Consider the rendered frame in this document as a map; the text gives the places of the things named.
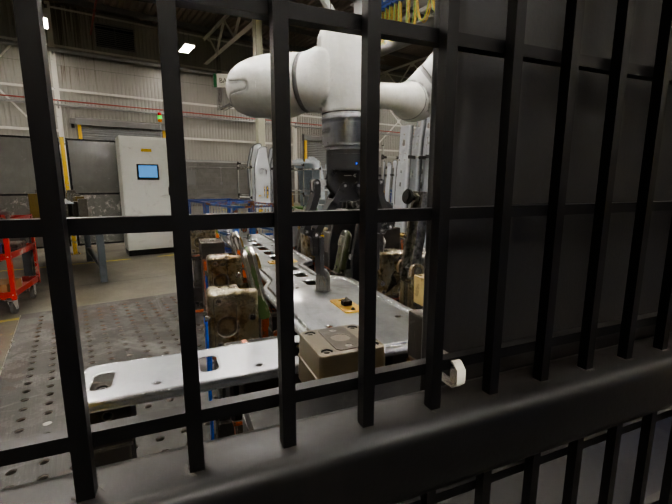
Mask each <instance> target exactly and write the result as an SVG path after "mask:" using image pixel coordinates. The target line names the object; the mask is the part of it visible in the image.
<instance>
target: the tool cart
mask: <svg viewBox="0 0 672 504"><path fill-rule="evenodd" d="M26 218H32V214H28V215H9V212H8V211H0V219H26ZM31 241H32V243H26V241H25V240H22V241H9V238H7V239H3V241H2V242H0V262H2V261H4V260H6V264H7V271H8V277H4V278H0V299H1V300H3V301H6V300H7V303H8V305H9V308H10V312H11V313H12V314H16V313H18V311H19V309H20V305H19V302H18V297H17V296H18V295H19V294H21V293H22V292H24V291H25V290H26V289H28V288H29V294H30V297H31V298H35V297H36V295H37V292H36V284H37V283H38V282H41V279H40V271H39V264H38V256H37V248H36V241H35V237H31ZM32 249H33V257H34V264H35V272H36V275H34V276H14V269H13V262H12V259H13V258H15V257H17V256H19V255H21V254H23V253H26V252H28V251H30V250H32ZM36 282H37V283H36ZM32 285H33V287H31V286H32Z"/></svg>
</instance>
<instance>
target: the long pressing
mask: <svg viewBox="0 0 672 504"><path fill-rule="evenodd" d="M251 235H252V240H247V239H244V238H247V234H245V235H239V236H240V237H241V239H242V241H243V244H244V247H245V246H249V245H252V244H260V245H261V246H254V245H252V247H253V249H254V252H256V253H257V255H258V256H259V259H260V263H261V267H262V268H259V271H260V275H261V279H262V280H263V281H264V282H265V285H264V286H263V287H264V291H265V295H266V298H267V299H268V301H269V302H270V303H271V304H272V305H273V306H274V308H275V309H276V310H277V303H276V265H275V264H269V263H268V261H273V259H272V258H270V257H273V256H275V255H266V254H265V252H272V253H273V254H275V239H273V238H271V237H269V236H267V235H265V234H263V233H258V234H251ZM222 239H223V240H224V241H225V242H226V243H227V244H228V245H229V246H230V247H231V248H232V244H231V241H230V235H228V236H224V237H222ZM248 241H256V242H248ZM258 248H266V249H267V250H259V249H258ZM232 249H233V248H232ZM293 259H295V260H297V261H298V262H293V267H294V268H296V269H297V270H293V283H294V331H295V332H296V333H297V335H300V333H301V332H304V331H310V330H317V329H323V328H328V327H327V326H332V327H337V326H344V325H350V324H356V325H358V326H359V312H357V313H350V314H346V313H344V312H343V311H342V310H340V309H339V308H338V307H336V306H335V305H334V304H332V303H331V302H330V300H332V299H341V298H346V297H347V298H348V299H350V300H352V302H354V303H355V304H357V305H359V281H357V280H355V279H353V278H351V277H346V276H335V275H330V291H328V292H318V291H316V285H307V284H306V283H304V282H306V281H315V282H316V273H315V271H313V270H311V269H310V268H308V267H309V266H312V265H313V260H312V259H311V258H309V257H307V256H305V255H303V254H301V253H299V252H297V251H296V250H294V249H293ZM299 273H302V274H305V275H306V276H307V277H296V276H295V275H294V274H299ZM409 310H414V309H412V308H410V307H408V306H406V305H404V304H402V303H400V302H398V301H396V300H394V299H392V298H390V297H388V296H386V295H384V294H383V293H381V292H379V291H377V290H376V339H377V340H378V341H380V342H381V343H382V344H384V346H385V357H391V356H396V355H401V354H407V353H408V323H409ZM396 316H400V317H396Z"/></svg>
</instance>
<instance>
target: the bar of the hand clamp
mask: <svg viewBox="0 0 672 504"><path fill-rule="evenodd" d="M402 201H403V203H404V204H410V203H411V207H410V208H426V207H427V192H426V191H412V190H410V189H406V190H405V191H404V192H403V194H402ZM425 234H426V221H408V226H407V232H406V238H405V244H404V250H403V257H402V263H401V269H400V276H407V278H408V279H411V277H409V269H408V272H407V271H406V269H405V266H406V265H407V264H409V268H410V266H411V265H412V264H415V263H418V264H421V258H422V252H423V246H424V240H425Z"/></svg>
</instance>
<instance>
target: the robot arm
mask: <svg viewBox="0 0 672 504"><path fill-rule="evenodd" d="M361 37H362V36H358V35H352V34H345V33H339V32H332V31H326V30H320V33H319V35H318V38H317V46H315V47H313V48H311V49H309V50H306V51H302V52H289V71H290V118H293V117H297V116H300V115H302V114H303V113H309V112H318V113H322V118H321V122H322V145H323V146H324V147H327V148H330V150H327V151H326V166H327V176H326V178H325V180H318V179H312V180H310V194H309V198H308V201H307V205H306V208H305V211H316V210H317V206H318V203H319V199H320V195H321V192H322V191H323V189H324V186H326V187H327V189H328V190H329V192H330V193H329V195H328V197H327V199H326V203H325V204H324V206H323V208H322V210H334V209H335V207H336V206H337V205H338V204H339V202H347V201H356V203H357V204H358V205H359V206H360V135H361ZM432 63H433V52H432V53H431V54H430V55H429V57H428V58H427V59H426V60H425V62H424V63H423V64H422V65H421V66H420V67H419V68H418V69H417V70H416V71H415V72H414V73H413V74H412V75H411V76H410V77H409V78H408V79H407V80H406V81H405V82H403V83H388V82H380V109H389V110H392V111H393V113H394V114H395V115H396V116H397V117H399V118H400V119H401V120H403V121H406V122H419V121H422V120H425V119H426V118H428V117H429V116H430V114H431V89H432ZM226 92H227V96H228V99H229V101H230V103H231V104H232V106H233V107H234V108H235V109H236V110H237V111H238V112H240V113H242V114H244V115H247V116H250V117H253V118H268V119H272V115H271V77H270V54H264V55H259V56H255V57H250V58H248V59H245V60H243V61H241V62H240V63H238V64H237V65H235V66H234V67H233V68H232V69H231V70H230V72H229V74H228V77H227V80H226ZM383 190H384V180H383V179H378V209H388V206H387V203H386V199H385V195H384V191H383ZM311 227H312V228H311ZM324 227H325V225H313V226H300V230H299V232H300V233H301V234H304V235H307V236H309V238H310V253H311V255H313V256H315V273H316V274H318V275H320V276H324V275H325V269H324V237H322V236H320V234H321V233H322V231H323V229H324ZM392 228H393V225H392V222H383V223H378V230H377V270H379V269H380V250H382V249H383V234H386V232H387V231H388V230H392Z"/></svg>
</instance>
